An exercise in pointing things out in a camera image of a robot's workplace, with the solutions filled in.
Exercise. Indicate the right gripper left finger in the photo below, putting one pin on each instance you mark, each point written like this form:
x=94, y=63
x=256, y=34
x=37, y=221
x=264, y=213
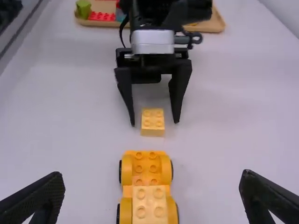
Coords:
x=35, y=200

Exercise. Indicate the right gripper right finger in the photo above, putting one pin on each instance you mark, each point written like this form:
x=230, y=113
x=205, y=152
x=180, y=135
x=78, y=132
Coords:
x=268, y=203

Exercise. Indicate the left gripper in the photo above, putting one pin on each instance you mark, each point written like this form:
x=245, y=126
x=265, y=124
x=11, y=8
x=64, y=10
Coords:
x=149, y=67

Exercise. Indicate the yellow toy car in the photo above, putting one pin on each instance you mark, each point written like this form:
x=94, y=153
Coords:
x=147, y=193

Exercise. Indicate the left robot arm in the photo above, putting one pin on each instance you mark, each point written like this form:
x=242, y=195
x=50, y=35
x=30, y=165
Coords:
x=154, y=11

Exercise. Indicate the yellow toy brick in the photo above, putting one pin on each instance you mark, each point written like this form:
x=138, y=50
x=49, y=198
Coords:
x=192, y=24
x=153, y=121

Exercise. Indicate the light blue toy brick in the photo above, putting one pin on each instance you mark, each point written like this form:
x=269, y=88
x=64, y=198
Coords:
x=122, y=16

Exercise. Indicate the tan tray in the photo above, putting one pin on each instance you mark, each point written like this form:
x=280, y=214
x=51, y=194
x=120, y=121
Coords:
x=210, y=25

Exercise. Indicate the red toy brick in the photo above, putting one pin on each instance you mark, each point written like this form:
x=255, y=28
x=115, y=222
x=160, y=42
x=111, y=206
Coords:
x=101, y=16

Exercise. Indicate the green toy brick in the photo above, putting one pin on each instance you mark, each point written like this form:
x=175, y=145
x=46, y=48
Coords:
x=83, y=9

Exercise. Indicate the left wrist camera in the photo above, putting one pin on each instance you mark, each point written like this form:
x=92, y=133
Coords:
x=151, y=42

